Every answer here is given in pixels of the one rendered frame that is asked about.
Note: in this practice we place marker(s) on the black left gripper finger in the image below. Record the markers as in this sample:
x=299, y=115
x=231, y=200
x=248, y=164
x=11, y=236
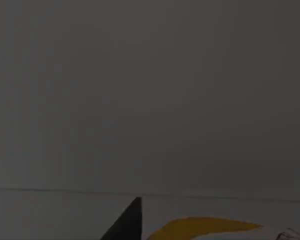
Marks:
x=131, y=222

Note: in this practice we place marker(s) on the white can with yellow print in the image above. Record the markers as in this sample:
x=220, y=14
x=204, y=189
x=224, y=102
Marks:
x=205, y=226

